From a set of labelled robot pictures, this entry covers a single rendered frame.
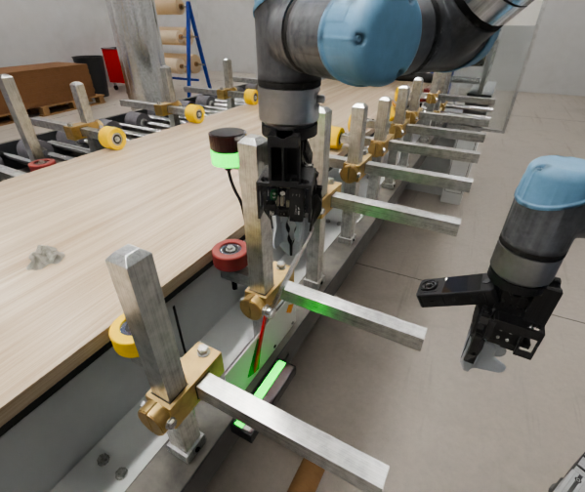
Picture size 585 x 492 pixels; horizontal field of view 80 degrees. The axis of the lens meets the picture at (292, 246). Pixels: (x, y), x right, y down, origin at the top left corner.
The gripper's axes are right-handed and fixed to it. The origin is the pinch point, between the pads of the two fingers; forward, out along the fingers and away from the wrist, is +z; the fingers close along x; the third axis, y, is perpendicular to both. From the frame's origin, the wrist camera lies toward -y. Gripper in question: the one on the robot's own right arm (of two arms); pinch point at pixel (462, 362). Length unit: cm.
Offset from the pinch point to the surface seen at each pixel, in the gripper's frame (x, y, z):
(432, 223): 23.6, -11.8, -12.3
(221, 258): -3.7, -47.5, -7.8
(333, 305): -0.9, -23.6, -3.3
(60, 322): -30, -60, -7
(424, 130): 99, -28, -12
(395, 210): 23.6, -19.9, -13.3
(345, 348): 63, -38, 83
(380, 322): -1.1, -14.4, -3.3
